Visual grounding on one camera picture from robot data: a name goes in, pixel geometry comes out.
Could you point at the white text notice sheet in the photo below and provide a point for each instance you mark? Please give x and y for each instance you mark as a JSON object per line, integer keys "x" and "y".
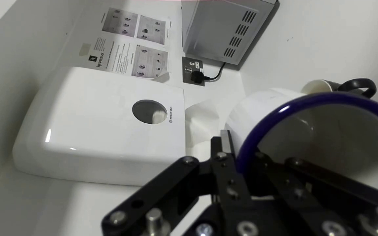
{"x": 112, "y": 53}

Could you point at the white mug with blue rim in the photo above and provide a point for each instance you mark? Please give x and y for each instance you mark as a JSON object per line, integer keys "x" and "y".
{"x": 364, "y": 139}

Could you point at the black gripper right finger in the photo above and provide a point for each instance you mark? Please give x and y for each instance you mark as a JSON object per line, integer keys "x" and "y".
{"x": 315, "y": 196}

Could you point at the silver microwave oven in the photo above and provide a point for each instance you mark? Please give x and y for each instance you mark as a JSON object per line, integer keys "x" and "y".
{"x": 228, "y": 30}

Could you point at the white paper towel dispenser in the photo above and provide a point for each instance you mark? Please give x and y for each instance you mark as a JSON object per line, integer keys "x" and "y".
{"x": 97, "y": 126}

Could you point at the dark wall socket with plug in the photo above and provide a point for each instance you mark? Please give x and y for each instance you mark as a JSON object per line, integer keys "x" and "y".
{"x": 193, "y": 70}

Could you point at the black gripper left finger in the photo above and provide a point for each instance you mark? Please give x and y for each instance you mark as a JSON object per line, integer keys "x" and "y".
{"x": 223, "y": 174}

